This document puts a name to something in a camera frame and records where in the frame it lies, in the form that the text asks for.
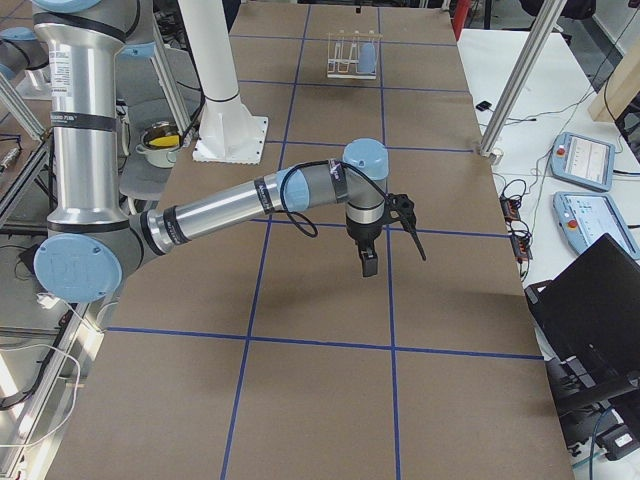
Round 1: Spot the lower teach pendant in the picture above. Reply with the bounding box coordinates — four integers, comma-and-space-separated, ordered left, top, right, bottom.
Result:
553, 192, 639, 260

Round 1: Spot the light blue plastic cup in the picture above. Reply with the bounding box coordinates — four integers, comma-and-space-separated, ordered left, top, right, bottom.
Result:
356, 42, 377, 76

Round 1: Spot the white cable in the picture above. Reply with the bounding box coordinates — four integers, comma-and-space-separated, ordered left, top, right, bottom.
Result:
0, 293, 89, 450

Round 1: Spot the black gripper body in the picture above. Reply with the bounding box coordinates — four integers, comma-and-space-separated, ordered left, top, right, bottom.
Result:
346, 218, 382, 252

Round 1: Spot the small black device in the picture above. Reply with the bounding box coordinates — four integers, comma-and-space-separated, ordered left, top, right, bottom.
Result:
475, 101, 492, 111

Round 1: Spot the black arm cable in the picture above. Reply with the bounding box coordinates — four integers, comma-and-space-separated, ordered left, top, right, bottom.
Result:
278, 158, 396, 239

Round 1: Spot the teach pendant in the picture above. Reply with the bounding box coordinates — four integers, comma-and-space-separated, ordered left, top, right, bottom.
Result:
550, 132, 616, 192
553, 192, 639, 260

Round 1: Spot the upper teach pendant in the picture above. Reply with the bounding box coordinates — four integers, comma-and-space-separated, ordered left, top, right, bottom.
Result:
550, 132, 616, 192

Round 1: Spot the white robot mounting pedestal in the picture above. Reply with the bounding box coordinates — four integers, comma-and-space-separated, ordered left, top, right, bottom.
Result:
179, 0, 268, 164

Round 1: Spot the aluminium frame post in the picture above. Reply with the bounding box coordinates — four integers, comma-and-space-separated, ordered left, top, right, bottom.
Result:
478, 0, 566, 164

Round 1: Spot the white side table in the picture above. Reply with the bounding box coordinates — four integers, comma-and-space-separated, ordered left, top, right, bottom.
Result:
456, 27, 640, 480

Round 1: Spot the black laptop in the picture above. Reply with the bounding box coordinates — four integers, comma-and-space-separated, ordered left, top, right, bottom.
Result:
525, 234, 639, 424

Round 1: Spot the orange black adapter box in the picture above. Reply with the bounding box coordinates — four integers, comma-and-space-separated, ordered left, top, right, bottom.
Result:
500, 196, 521, 222

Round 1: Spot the white wire cup rack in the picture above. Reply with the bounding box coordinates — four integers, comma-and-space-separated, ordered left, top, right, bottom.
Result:
326, 30, 382, 80

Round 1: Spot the white enamel pot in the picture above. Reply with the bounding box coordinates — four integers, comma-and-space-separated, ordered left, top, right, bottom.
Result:
135, 121, 181, 169

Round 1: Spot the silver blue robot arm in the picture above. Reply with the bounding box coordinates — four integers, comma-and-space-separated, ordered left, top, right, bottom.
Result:
1, 27, 49, 80
33, 1, 391, 303

